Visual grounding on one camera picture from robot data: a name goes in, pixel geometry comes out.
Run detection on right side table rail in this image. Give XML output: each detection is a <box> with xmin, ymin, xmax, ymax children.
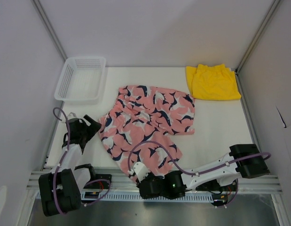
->
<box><xmin>229</xmin><ymin>72</ymin><xmax>271</xmax><ymax>179</ymax></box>

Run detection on yellow shorts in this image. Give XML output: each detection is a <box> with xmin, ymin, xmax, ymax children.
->
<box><xmin>185</xmin><ymin>64</ymin><xmax>241</xmax><ymax>101</ymax></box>

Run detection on left corner frame post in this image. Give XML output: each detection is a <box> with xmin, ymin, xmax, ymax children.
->
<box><xmin>31</xmin><ymin>0</ymin><xmax>67</xmax><ymax>62</ymax></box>

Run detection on right corner frame post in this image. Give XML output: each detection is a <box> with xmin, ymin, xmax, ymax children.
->
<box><xmin>235</xmin><ymin>0</ymin><xmax>283</xmax><ymax>74</ymax></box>

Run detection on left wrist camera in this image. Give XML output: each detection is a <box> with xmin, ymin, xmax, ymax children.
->
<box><xmin>61</xmin><ymin>112</ymin><xmax>77</xmax><ymax>123</ymax></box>

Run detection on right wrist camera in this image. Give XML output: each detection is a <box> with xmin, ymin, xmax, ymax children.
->
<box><xmin>128</xmin><ymin>162</ymin><xmax>150</xmax><ymax>183</ymax></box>

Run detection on slotted cable duct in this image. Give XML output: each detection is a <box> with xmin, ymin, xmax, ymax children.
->
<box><xmin>34</xmin><ymin>192</ymin><xmax>215</xmax><ymax>202</ymax></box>

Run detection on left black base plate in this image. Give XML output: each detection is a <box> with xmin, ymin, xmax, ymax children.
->
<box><xmin>92</xmin><ymin>174</ymin><xmax>112</xmax><ymax>189</ymax></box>

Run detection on corner frame post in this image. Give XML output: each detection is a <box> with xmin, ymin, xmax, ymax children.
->
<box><xmin>235</xmin><ymin>0</ymin><xmax>283</xmax><ymax>74</ymax></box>
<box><xmin>31</xmin><ymin>0</ymin><xmax>67</xmax><ymax>62</ymax></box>

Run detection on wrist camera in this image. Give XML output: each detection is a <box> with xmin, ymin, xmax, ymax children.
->
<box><xmin>128</xmin><ymin>162</ymin><xmax>150</xmax><ymax>183</ymax></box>
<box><xmin>61</xmin><ymin>112</ymin><xmax>77</xmax><ymax>123</ymax></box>

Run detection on pink patterned shorts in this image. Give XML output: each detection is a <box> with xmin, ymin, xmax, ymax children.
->
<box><xmin>99</xmin><ymin>85</ymin><xmax>195</xmax><ymax>182</ymax></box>

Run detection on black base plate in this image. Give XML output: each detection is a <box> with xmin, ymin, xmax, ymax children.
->
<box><xmin>196</xmin><ymin>179</ymin><xmax>237</xmax><ymax>194</ymax></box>
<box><xmin>92</xmin><ymin>174</ymin><xmax>112</xmax><ymax>189</ymax></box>

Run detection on white tray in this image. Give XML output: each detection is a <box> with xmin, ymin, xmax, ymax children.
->
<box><xmin>54</xmin><ymin>56</ymin><xmax>106</xmax><ymax>104</ymax></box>

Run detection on aluminium mounting rail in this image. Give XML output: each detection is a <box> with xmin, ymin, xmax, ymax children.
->
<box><xmin>26</xmin><ymin>167</ymin><xmax>282</xmax><ymax>194</ymax></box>

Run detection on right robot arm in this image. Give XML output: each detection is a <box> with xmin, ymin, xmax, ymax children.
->
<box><xmin>130</xmin><ymin>144</ymin><xmax>271</xmax><ymax>200</ymax></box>

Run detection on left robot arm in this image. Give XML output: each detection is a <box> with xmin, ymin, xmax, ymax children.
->
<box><xmin>38</xmin><ymin>115</ymin><xmax>102</xmax><ymax>217</ymax></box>

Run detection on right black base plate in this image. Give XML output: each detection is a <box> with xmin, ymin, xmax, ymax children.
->
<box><xmin>196</xmin><ymin>179</ymin><xmax>237</xmax><ymax>194</ymax></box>

